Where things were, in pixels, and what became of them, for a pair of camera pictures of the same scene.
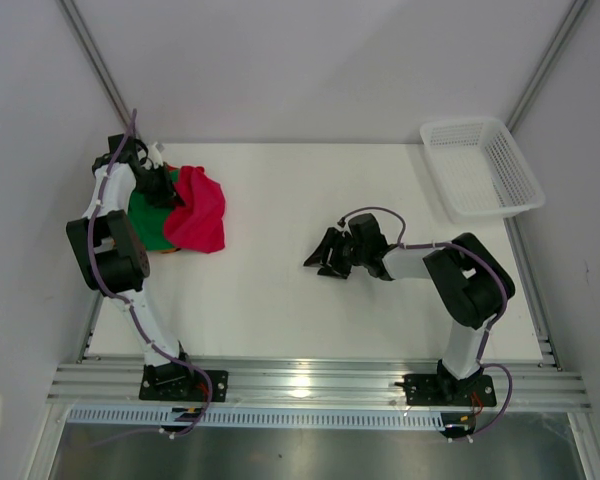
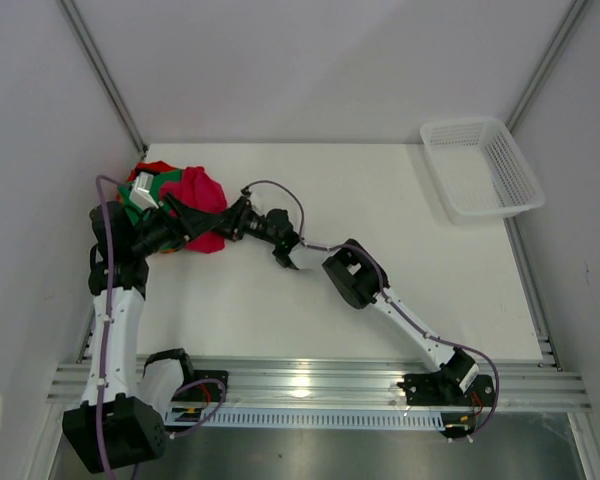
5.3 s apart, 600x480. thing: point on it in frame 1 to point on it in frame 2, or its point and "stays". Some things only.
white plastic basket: [479, 170] stays
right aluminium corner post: [545, 64] stays
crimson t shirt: [198, 224] stays
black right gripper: [338, 251] to [236, 219]
